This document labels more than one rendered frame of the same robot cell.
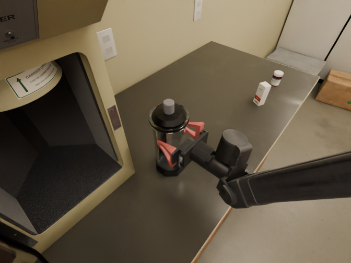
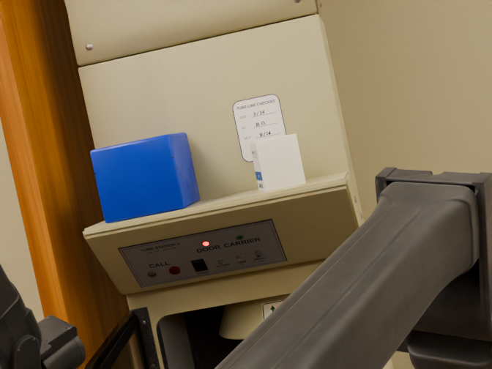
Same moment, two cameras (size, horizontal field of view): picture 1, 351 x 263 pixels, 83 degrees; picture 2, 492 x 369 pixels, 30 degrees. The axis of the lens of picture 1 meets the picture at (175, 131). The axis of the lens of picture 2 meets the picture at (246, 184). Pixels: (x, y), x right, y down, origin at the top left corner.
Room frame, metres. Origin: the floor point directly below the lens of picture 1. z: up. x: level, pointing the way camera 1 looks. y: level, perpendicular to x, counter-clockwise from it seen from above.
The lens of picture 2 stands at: (-0.37, -0.77, 1.58)
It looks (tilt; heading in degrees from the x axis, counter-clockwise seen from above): 3 degrees down; 58
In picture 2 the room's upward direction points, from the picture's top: 12 degrees counter-clockwise
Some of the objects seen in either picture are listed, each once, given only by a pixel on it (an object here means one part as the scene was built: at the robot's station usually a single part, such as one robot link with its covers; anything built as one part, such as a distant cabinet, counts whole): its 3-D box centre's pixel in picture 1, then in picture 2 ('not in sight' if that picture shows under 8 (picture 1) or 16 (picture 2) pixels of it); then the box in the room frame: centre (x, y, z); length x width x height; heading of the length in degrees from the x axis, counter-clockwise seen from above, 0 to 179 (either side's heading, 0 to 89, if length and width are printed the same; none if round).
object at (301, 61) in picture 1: (290, 71); not in sight; (2.32, -1.49, 0.17); 0.60 x 0.42 x 0.33; 47
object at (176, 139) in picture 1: (170, 141); not in sight; (0.38, 0.02, 1.06); 0.11 x 0.11 x 0.21
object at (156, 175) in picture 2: not in sight; (146, 176); (0.13, 0.25, 1.56); 0.10 x 0.10 x 0.09; 49
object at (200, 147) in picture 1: (201, 153); not in sight; (0.31, -0.07, 1.10); 0.10 x 0.07 x 0.07; 139
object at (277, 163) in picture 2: not in sight; (277, 162); (0.25, 0.14, 1.54); 0.05 x 0.05 x 0.06; 65
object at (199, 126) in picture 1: (188, 133); not in sight; (0.38, -0.04, 1.10); 0.09 x 0.07 x 0.07; 49
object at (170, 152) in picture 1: (173, 147); not in sight; (0.33, 0.01, 1.10); 0.09 x 0.07 x 0.07; 49
